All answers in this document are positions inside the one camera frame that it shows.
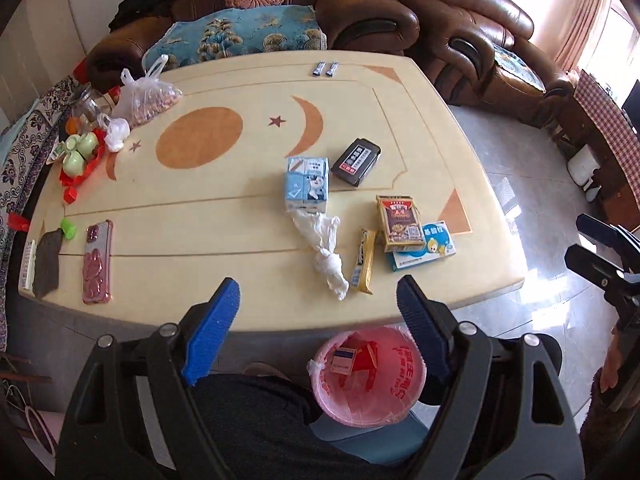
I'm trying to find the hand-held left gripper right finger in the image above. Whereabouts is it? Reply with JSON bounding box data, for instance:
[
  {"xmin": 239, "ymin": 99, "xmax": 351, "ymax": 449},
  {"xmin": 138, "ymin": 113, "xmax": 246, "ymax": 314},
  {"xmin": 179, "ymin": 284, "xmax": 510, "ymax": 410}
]
[{"xmin": 395, "ymin": 275, "xmax": 586, "ymax": 480}]

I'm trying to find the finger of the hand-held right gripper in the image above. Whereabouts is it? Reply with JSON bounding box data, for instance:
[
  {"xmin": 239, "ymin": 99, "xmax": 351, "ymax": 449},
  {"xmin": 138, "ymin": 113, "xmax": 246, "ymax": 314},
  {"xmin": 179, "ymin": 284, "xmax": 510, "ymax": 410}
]
[
  {"xmin": 575, "ymin": 213, "xmax": 640, "ymax": 263},
  {"xmin": 564, "ymin": 244, "xmax": 640, "ymax": 307}
]

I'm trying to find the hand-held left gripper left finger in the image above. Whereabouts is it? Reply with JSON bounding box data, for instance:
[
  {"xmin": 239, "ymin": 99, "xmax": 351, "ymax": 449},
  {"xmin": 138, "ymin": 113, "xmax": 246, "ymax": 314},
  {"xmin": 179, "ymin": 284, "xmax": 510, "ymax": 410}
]
[{"xmin": 55, "ymin": 277, "xmax": 241, "ymax": 480}]

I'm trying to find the pink trash bin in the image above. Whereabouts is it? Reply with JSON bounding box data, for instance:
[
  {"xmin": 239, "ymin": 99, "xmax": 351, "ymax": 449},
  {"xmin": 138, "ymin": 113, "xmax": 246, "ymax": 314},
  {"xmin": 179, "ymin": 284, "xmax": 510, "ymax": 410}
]
[{"xmin": 307, "ymin": 325, "xmax": 428, "ymax": 428}]

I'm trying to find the black cardboard box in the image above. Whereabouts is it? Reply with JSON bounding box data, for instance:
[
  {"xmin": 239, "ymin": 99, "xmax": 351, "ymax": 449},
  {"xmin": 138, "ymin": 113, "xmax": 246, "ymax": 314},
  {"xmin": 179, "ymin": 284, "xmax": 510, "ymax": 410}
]
[{"xmin": 331, "ymin": 137, "xmax": 382, "ymax": 187}]

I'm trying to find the person's right hand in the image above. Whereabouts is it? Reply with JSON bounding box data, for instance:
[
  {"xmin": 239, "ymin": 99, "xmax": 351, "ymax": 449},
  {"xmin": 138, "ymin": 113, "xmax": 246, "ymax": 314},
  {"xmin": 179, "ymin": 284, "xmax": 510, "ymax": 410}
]
[{"xmin": 599, "ymin": 326, "xmax": 627, "ymax": 395}]

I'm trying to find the red packet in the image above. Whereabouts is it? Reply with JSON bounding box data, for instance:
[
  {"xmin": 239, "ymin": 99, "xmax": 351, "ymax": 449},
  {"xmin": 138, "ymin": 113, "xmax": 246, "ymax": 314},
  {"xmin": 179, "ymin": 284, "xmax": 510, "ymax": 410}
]
[{"xmin": 357, "ymin": 341, "xmax": 381, "ymax": 376}]

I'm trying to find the white appliance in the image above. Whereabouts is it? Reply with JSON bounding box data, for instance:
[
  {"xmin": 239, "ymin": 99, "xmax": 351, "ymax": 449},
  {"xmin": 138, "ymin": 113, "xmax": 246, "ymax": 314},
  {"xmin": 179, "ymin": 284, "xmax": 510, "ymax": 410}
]
[{"xmin": 567, "ymin": 147, "xmax": 603, "ymax": 191}]

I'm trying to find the blue white medicine box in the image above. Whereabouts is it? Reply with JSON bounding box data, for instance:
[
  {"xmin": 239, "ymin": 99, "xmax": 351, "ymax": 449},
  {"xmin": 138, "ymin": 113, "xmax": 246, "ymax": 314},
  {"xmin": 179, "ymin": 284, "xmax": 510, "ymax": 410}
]
[{"xmin": 390, "ymin": 221, "xmax": 457, "ymax": 272}]

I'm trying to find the small white blue box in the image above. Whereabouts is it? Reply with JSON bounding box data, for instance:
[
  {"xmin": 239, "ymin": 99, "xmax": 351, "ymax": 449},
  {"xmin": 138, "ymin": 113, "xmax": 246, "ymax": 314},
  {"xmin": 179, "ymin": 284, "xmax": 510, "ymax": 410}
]
[{"xmin": 327, "ymin": 347, "xmax": 358, "ymax": 376}]

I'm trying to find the yellow snack wrapper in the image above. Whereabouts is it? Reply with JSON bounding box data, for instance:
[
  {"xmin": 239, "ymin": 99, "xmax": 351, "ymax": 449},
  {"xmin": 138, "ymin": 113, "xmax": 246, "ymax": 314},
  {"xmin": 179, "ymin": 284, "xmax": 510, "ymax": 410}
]
[{"xmin": 351, "ymin": 228, "xmax": 377, "ymax": 295}]

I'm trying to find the brown red cardboard box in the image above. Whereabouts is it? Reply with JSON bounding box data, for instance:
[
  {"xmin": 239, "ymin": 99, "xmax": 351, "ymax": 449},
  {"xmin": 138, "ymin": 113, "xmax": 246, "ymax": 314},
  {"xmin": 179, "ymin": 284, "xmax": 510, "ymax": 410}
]
[{"xmin": 376, "ymin": 195, "xmax": 426, "ymax": 253}]

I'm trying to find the wooden side table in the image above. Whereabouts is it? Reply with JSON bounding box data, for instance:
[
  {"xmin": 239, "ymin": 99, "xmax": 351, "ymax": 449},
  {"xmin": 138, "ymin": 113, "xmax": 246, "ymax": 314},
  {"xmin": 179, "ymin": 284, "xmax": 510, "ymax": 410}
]
[{"xmin": 552, "ymin": 87, "xmax": 640, "ymax": 221}]

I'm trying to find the blue grey stool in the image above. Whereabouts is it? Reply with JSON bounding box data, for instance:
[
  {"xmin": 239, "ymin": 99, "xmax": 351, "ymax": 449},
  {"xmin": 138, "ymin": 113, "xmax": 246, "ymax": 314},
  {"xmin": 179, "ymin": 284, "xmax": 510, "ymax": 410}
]
[{"xmin": 307, "ymin": 410, "xmax": 431, "ymax": 466}]

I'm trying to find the checkered tablecloth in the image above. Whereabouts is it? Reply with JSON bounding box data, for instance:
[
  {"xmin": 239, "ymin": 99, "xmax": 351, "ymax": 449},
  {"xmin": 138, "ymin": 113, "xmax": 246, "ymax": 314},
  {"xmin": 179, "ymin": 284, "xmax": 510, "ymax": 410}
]
[{"xmin": 572, "ymin": 70, "xmax": 640, "ymax": 201}]

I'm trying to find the white crumpled tissue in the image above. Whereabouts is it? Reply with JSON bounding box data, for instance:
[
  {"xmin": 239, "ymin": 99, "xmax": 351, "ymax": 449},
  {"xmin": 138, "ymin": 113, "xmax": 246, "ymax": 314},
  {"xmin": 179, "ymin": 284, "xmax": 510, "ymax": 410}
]
[{"xmin": 291, "ymin": 210, "xmax": 350, "ymax": 302}]

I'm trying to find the phone with pink case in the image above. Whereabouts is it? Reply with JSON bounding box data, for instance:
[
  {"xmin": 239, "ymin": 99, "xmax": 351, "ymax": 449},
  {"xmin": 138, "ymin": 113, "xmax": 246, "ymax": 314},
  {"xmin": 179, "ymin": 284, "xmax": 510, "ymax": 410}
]
[{"xmin": 82, "ymin": 220, "xmax": 115, "ymax": 306}]

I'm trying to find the blue milk carton pack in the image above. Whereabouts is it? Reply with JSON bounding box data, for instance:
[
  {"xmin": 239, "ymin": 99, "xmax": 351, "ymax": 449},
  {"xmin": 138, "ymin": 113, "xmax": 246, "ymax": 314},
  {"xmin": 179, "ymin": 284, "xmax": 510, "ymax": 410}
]
[{"xmin": 284, "ymin": 156, "xmax": 331, "ymax": 215}]

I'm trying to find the blue armchair seat cover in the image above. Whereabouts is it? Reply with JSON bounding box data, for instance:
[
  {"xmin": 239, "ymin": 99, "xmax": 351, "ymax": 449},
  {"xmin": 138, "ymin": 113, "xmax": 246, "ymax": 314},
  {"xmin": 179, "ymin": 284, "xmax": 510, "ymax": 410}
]
[{"xmin": 492, "ymin": 42, "xmax": 546, "ymax": 93}]

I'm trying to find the white comb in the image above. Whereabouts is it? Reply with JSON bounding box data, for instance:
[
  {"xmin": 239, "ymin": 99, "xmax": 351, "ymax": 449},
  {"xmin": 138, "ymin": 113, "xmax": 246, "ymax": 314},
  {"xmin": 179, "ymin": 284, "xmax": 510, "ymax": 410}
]
[{"xmin": 19, "ymin": 239, "xmax": 37, "ymax": 291}]

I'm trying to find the pink curtain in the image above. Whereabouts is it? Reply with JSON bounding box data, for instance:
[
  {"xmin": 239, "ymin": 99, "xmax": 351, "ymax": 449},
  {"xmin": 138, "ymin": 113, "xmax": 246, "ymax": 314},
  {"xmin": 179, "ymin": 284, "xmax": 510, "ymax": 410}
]
[{"xmin": 530, "ymin": 0, "xmax": 621, "ymax": 73}]

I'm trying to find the green tea cup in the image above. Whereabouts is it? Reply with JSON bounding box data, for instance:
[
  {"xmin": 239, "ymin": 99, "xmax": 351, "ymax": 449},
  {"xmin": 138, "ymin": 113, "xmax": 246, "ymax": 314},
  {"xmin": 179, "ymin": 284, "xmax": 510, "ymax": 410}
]
[
  {"xmin": 75, "ymin": 132, "xmax": 100, "ymax": 157},
  {"xmin": 62, "ymin": 152, "xmax": 87, "ymax": 177}
]

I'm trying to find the small white plastic bag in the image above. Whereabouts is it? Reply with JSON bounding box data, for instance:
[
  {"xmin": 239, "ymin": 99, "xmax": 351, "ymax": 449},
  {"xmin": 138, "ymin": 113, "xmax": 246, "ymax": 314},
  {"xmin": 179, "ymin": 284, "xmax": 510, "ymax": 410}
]
[{"xmin": 97, "ymin": 112, "xmax": 132, "ymax": 152}]

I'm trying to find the brown leather armchair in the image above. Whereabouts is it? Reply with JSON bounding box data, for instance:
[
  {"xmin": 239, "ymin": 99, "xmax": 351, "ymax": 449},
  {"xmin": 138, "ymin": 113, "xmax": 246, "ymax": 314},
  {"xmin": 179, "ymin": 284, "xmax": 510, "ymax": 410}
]
[{"xmin": 395, "ymin": 0, "xmax": 576, "ymax": 126}]

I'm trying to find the clear plastic bag of peanuts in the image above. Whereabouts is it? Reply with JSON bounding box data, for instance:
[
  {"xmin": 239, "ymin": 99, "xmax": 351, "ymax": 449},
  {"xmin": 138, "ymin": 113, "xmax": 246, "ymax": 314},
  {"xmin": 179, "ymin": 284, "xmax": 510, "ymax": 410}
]
[{"xmin": 112, "ymin": 54, "xmax": 183, "ymax": 128}]

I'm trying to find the glass jar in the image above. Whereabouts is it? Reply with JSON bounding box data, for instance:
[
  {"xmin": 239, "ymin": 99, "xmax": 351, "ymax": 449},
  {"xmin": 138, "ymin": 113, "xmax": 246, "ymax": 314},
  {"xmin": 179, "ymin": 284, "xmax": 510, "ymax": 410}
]
[{"xmin": 70, "ymin": 85, "xmax": 113, "ymax": 131}]

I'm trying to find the patterned blanket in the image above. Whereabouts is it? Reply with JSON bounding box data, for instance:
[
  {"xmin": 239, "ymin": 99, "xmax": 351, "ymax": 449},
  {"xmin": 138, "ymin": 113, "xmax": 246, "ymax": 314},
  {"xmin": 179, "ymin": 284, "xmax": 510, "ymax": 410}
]
[{"xmin": 0, "ymin": 77, "xmax": 81, "ymax": 261}]

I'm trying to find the blue patterned sofa cover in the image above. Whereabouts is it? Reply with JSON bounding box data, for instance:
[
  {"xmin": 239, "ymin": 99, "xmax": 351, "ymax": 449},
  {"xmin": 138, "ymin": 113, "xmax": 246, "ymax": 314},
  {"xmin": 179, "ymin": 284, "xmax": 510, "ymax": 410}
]
[{"xmin": 142, "ymin": 5, "xmax": 331, "ymax": 71}]

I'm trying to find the brown leather sofa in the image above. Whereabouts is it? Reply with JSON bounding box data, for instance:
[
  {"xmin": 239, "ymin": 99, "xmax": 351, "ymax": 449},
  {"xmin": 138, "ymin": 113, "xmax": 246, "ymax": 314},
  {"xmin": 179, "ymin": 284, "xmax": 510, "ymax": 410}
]
[{"xmin": 87, "ymin": 0, "xmax": 421, "ymax": 86}]

